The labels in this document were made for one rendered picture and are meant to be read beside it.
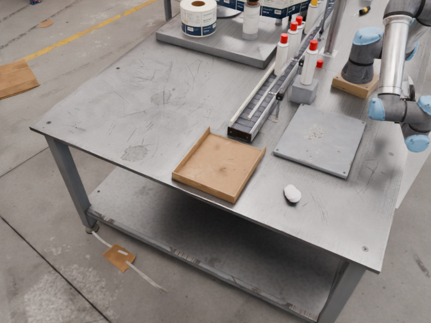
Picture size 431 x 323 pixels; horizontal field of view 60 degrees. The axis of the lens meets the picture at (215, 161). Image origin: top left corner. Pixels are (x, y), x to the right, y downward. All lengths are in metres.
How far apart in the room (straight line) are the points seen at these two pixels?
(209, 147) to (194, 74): 0.55
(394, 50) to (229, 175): 0.72
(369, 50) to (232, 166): 0.84
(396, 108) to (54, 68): 3.11
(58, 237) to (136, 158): 1.04
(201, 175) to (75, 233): 1.17
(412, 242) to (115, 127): 1.80
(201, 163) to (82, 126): 0.57
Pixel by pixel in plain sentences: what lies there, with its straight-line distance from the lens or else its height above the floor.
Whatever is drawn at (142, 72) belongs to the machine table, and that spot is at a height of 0.83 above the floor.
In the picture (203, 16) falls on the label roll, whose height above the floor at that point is 1.00.
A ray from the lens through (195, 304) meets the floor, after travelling 2.08.
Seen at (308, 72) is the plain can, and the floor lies 0.99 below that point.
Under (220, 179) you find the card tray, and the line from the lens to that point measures 1.43.
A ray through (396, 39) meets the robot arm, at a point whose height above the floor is 1.28.
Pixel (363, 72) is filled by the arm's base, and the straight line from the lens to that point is 1.94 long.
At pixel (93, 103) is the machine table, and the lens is 1.87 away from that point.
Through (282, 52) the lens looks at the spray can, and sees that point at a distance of 1.83.
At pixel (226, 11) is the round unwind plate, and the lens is 2.47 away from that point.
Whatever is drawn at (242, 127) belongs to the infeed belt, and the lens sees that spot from 1.58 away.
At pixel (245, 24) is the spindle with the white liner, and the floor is 0.97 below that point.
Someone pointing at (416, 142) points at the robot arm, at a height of 1.02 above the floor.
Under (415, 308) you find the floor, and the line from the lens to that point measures 2.31.
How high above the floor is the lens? 1.91
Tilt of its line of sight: 46 degrees down
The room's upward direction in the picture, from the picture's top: straight up
